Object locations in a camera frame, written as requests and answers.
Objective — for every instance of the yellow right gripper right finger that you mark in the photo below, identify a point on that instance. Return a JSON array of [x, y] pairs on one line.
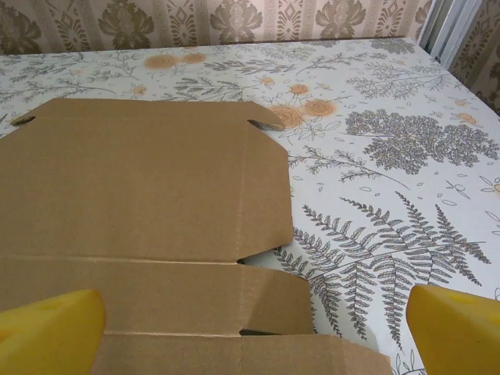
[[457, 336]]

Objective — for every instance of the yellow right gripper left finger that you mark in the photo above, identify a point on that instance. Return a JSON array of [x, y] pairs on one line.
[[47, 336]]

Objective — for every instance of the brown cardboard paper box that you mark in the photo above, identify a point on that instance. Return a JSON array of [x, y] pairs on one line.
[[136, 176]]

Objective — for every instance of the floral pattern tablecloth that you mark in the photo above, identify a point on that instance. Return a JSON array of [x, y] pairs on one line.
[[390, 156]]

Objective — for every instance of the aluminium frame post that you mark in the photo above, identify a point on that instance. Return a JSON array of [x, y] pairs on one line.
[[439, 27]]

